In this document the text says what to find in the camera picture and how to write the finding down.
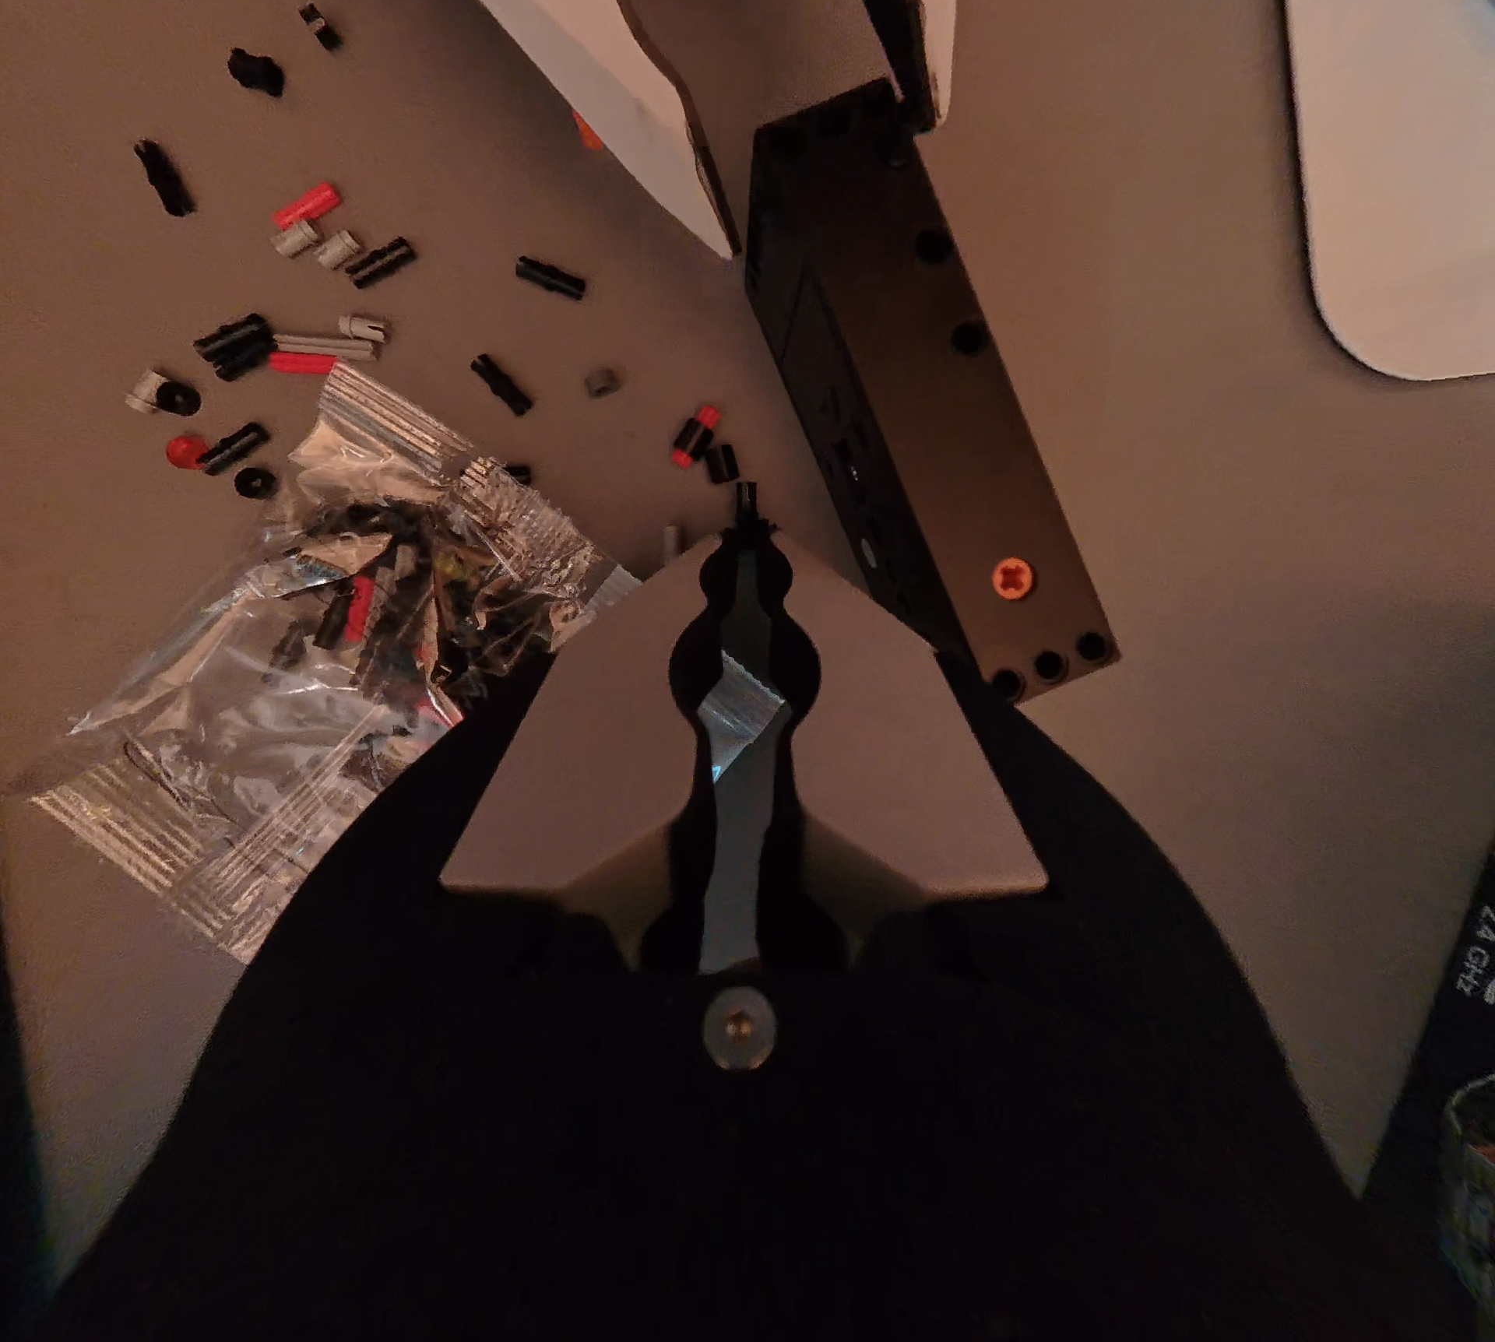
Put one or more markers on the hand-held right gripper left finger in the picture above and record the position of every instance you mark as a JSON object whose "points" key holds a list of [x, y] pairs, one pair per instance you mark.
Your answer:
{"points": [[575, 783]]}

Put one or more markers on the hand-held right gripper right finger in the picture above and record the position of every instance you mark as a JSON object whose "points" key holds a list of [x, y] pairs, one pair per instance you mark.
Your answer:
{"points": [[924, 783]]}

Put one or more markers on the clear plastic parts bag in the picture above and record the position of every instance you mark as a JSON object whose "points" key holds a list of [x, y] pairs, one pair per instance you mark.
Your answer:
{"points": [[295, 689]]}

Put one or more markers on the small orange bush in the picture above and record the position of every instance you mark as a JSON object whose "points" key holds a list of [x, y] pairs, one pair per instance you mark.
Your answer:
{"points": [[589, 130]]}

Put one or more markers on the short red axle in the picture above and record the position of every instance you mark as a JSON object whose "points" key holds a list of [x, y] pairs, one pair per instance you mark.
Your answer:
{"points": [[307, 202]]}

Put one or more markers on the group of black connector pins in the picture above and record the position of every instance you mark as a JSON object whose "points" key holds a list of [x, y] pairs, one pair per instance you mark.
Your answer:
{"points": [[381, 264]]}

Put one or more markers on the light grey pin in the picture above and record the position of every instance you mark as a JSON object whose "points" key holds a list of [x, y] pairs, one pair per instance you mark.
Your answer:
{"points": [[295, 243], [335, 250], [367, 327]]}

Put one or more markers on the short black bush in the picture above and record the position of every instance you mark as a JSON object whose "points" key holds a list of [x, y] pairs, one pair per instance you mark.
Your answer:
{"points": [[721, 463]]}

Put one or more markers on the red and black pin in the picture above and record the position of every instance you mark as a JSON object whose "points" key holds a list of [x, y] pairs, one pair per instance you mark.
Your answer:
{"points": [[695, 437]]}

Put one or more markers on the long grey axle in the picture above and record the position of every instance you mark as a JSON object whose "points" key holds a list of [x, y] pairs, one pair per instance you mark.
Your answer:
{"points": [[320, 345]]}

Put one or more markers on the long red axle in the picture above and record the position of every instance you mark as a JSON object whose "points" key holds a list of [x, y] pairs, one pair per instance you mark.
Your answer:
{"points": [[302, 363]]}

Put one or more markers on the white book stand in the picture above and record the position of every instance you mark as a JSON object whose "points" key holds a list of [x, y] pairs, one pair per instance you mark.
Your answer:
{"points": [[1380, 139]]}

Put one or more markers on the red round tile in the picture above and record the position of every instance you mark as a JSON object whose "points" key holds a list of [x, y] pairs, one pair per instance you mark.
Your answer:
{"points": [[185, 450]]}

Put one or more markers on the grey connector piece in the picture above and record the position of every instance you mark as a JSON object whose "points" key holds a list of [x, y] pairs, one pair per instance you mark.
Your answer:
{"points": [[145, 391]]}

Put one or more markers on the blue robot kit box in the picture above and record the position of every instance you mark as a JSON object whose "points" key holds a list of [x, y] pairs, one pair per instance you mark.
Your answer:
{"points": [[1459, 1014]]}

